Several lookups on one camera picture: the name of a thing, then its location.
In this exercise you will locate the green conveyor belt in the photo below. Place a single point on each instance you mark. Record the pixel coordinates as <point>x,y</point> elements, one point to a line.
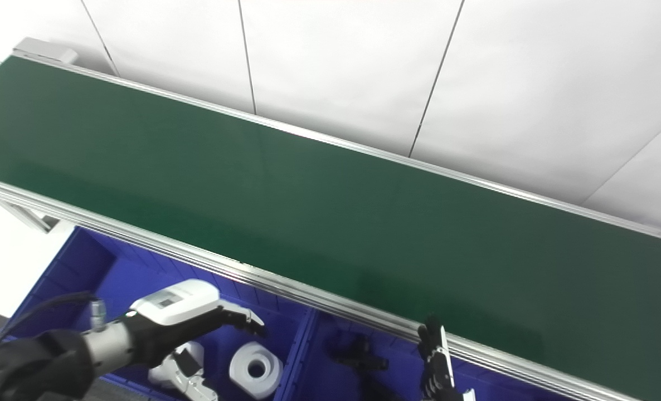
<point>330,211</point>

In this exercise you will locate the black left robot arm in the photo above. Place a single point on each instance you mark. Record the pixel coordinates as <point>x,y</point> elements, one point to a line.
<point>29,365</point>

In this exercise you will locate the blue plastic bin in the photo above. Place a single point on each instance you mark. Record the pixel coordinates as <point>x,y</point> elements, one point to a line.
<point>403,362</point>
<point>118,273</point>

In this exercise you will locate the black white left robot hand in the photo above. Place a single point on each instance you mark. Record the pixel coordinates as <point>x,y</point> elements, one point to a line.
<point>169,317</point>

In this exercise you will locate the black plastic part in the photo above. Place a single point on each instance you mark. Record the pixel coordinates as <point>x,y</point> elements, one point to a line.
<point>358,357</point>

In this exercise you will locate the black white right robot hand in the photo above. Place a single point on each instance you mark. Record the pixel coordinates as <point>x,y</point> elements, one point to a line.
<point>439,362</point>

